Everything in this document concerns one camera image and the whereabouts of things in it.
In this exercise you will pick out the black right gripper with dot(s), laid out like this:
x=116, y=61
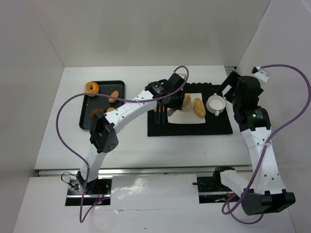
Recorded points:
x=228, y=84

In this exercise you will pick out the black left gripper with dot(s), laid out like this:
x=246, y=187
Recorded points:
x=173, y=102

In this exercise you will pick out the metal tongs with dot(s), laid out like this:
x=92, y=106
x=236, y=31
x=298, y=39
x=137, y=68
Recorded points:
x=170, y=112

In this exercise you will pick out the glazed ring donut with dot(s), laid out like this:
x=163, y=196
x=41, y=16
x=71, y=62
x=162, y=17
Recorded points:
x=91, y=88
x=186, y=101

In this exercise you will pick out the long golden bread loaf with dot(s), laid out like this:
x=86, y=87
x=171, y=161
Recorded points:
x=199, y=108

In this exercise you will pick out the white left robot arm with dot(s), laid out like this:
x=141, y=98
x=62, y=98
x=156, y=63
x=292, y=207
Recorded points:
x=105, y=127

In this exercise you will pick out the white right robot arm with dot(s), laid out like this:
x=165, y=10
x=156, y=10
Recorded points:
x=265, y=193

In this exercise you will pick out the orange glazed bread roll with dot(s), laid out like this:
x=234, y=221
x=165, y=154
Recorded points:
x=113, y=96

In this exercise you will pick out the dark brown bread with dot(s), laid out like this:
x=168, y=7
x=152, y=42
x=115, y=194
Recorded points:
x=98, y=110

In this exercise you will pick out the white square plate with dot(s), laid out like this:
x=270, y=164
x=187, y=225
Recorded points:
x=187, y=115

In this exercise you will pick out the round yellow bun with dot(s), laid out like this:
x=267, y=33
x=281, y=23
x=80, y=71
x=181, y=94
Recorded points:
x=110, y=109

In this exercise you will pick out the dark grey serving tray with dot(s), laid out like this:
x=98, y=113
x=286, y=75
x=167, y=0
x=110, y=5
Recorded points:
x=90, y=103

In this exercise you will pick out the gold fork green handle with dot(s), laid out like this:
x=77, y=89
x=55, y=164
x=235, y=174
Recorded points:
x=164, y=114

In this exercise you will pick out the gold knife green handle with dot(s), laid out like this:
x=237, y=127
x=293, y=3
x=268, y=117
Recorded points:
x=156, y=110

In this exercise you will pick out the gold spoon green handle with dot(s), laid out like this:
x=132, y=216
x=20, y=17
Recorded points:
x=159, y=115

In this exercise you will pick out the white cup with handle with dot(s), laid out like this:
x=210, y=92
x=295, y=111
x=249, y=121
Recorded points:
x=216, y=104

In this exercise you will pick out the metal rail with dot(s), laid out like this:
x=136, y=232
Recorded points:
x=130, y=171

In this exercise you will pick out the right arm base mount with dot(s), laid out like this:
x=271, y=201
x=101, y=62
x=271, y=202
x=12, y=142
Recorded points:
x=210, y=189

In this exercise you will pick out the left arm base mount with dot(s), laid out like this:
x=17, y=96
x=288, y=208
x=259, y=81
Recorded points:
x=98, y=194

